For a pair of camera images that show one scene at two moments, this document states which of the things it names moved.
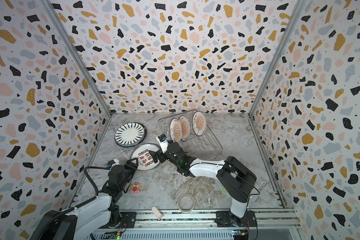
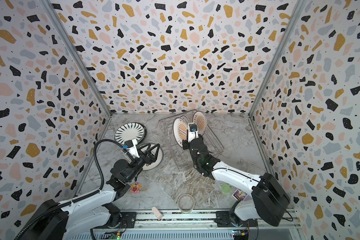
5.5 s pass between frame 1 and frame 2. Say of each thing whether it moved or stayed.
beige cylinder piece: stayed
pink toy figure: stayed
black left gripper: moved
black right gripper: moved
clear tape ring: stayed
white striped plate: stayed
